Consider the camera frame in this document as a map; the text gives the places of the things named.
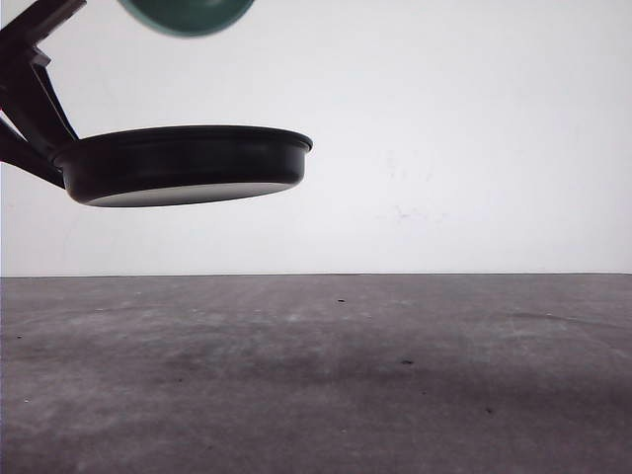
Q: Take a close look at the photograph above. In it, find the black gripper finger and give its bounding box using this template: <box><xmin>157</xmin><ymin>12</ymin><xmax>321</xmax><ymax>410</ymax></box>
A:
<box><xmin>1</xmin><ymin>118</ymin><xmax>65</xmax><ymax>189</ymax></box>
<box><xmin>1</xmin><ymin>46</ymin><xmax>78</xmax><ymax>156</ymax></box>

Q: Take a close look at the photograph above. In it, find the black frying pan mint handle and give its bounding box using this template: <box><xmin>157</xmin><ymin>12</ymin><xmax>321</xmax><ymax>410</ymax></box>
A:
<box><xmin>51</xmin><ymin>125</ymin><xmax>313</xmax><ymax>207</ymax></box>

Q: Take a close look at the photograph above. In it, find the mint green bowl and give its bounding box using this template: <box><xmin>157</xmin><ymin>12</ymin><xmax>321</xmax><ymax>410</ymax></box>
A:
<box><xmin>119</xmin><ymin>0</ymin><xmax>254</xmax><ymax>38</ymax></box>

